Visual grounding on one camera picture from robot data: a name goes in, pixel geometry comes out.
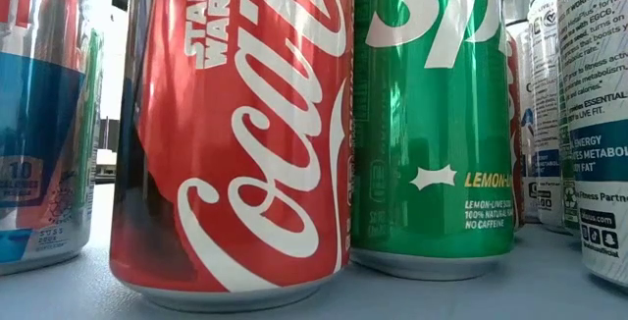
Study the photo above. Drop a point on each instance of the dark-topped cans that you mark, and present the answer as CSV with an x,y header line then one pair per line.
x,y
601,114
527,114

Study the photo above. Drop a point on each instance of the white Celsius can black lid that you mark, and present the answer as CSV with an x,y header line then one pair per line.
x,y
544,104

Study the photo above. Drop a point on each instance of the red Coca-Cola can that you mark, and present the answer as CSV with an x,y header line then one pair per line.
x,y
221,138
515,138

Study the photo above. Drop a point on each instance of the blue table mat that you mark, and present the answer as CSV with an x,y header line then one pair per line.
x,y
539,285

